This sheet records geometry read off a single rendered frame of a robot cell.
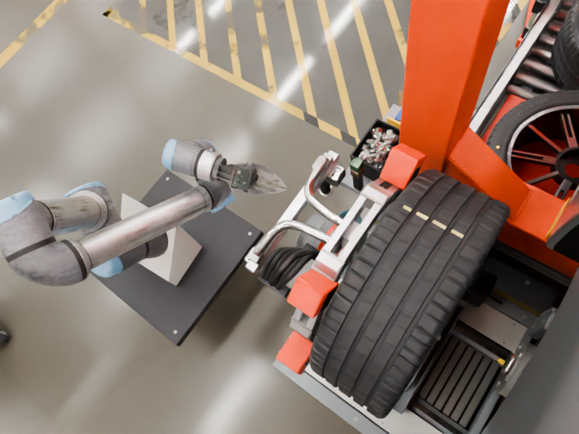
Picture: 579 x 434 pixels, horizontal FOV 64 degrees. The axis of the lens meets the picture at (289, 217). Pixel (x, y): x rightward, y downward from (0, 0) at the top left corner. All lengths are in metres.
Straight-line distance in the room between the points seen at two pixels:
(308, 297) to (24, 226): 0.68
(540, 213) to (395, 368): 0.82
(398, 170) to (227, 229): 1.08
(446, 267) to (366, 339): 0.23
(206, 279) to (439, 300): 1.25
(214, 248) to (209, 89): 1.17
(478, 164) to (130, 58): 2.39
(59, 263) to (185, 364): 1.22
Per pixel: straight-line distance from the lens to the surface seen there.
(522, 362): 1.29
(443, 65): 1.17
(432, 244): 1.05
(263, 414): 2.22
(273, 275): 1.21
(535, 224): 1.66
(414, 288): 1.02
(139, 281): 2.18
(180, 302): 2.07
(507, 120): 2.04
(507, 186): 1.64
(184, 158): 1.39
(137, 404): 2.43
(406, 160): 1.19
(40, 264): 1.24
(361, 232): 1.11
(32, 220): 1.25
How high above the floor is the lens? 2.16
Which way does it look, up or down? 66 degrees down
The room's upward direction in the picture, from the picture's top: 25 degrees counter-clockwise
